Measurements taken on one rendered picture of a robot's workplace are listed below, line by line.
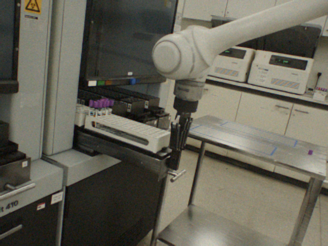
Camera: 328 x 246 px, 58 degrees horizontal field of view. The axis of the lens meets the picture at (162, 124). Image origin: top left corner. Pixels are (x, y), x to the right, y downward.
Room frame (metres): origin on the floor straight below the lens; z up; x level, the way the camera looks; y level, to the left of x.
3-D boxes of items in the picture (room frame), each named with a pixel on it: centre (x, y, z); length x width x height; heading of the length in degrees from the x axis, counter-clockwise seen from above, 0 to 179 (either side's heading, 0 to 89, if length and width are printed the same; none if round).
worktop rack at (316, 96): (2.89, -1.47, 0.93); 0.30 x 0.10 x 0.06; 149
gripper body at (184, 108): (0.90, -0.06, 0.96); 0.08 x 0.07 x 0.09; 155
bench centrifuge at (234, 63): (3.50, -0.64, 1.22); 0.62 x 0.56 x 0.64; 153
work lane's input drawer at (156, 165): (1.04, 0.24, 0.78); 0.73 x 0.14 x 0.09; 65
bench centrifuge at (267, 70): (3.25, -1.17, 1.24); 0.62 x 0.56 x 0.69; 155
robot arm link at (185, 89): (0.90, -0.06, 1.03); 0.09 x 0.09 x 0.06
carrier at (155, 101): (1.46, 0.07, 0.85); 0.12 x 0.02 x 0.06; 154
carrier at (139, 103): (1.33, 0.13, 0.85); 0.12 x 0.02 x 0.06; 154
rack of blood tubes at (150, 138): (0.98, 0.12, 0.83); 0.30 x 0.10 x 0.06; 65
